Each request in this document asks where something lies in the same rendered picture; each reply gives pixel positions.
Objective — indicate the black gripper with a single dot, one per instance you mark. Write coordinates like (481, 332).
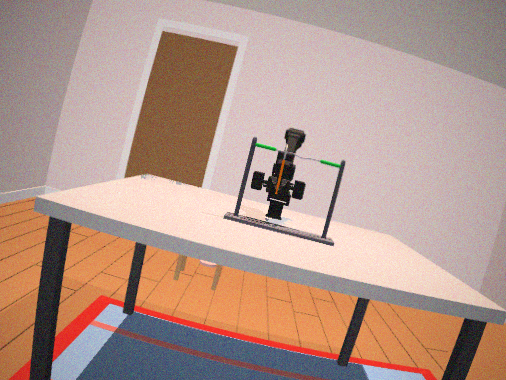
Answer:
(284, 187)

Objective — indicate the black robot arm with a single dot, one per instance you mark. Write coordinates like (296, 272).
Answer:
(294, 139)

